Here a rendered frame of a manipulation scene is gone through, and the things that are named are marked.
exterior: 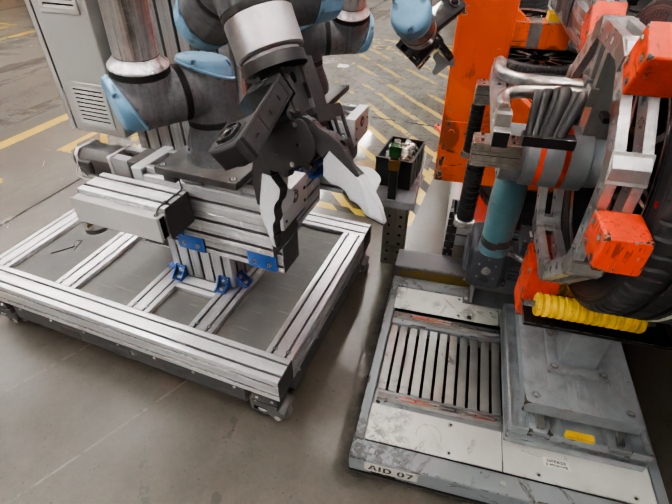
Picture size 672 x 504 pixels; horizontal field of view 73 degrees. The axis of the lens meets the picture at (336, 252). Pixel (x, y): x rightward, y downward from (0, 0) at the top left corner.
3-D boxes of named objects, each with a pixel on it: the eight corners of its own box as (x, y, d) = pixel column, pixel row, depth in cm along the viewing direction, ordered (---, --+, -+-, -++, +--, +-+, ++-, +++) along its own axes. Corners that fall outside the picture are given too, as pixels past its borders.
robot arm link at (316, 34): (282, 54, 144) (279, 6, 135) (323, 51, 146) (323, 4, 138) (287, 65, 135) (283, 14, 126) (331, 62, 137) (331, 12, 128)
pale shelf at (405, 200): (413, 211, 163) (414, 204, 161) (367, 204, 166) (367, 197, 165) (425, 158, 196) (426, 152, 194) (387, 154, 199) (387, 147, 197)
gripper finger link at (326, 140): (372, 161, 46) (308, 108, 47) (365, 164, 45) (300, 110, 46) (349, 196, 49) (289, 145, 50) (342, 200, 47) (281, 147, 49)
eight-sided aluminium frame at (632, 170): (576, 334, 96) (705, 70, 63) (543, 328, 98) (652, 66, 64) (549, 202, 138) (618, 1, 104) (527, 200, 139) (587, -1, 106)
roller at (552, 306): (652, 341, 107) (663, 324, 104) (522, 318, 113) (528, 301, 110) (646, 323, 112) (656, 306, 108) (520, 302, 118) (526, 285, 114)
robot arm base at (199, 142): (175, 162, 107) (165, 121, 101) (211, 137, 118) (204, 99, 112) (230, 173, 102) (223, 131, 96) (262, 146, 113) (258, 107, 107)
